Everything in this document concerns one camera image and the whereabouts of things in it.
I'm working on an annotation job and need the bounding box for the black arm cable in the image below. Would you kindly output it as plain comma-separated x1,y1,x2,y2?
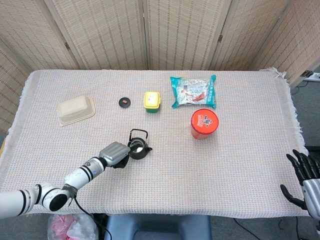
67,189,112,240

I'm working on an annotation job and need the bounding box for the beige plastic lunch box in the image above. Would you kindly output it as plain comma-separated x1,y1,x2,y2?
56,95,97,126

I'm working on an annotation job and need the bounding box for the green container with yellow lid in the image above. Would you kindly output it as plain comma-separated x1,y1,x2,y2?
143,91,162,114

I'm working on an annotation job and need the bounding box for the woven folding screen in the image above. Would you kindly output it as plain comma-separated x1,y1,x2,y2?
0,0,320,136

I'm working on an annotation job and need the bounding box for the left silver and black robot hand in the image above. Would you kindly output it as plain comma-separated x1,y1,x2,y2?
98,141,132,169

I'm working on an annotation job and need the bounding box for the teal and silver snack bag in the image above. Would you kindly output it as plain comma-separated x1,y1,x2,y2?
170,74,217,109

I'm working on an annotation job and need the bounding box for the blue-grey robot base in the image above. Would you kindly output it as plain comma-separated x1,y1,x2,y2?
105,214,213,240

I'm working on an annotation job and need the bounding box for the pale woven tablecloth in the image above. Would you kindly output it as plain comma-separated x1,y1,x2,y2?
0,67,310,220

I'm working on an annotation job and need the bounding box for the black round teapot lid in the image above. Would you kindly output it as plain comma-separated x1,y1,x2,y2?
118,96,131,109

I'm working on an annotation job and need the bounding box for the orange tub with red lid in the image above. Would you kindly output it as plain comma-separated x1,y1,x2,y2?
190,108,220,140

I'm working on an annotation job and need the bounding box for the right silver and black robot hand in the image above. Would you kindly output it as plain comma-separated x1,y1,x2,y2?
279,149,320,218

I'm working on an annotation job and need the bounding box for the white power strip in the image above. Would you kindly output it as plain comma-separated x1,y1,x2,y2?
300,70,320,81

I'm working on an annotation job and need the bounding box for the clear plastic bag with pink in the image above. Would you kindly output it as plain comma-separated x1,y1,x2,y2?
47,212,100,240

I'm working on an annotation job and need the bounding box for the black cast iron teapot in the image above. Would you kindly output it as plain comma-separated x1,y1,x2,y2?
127,128,153,161

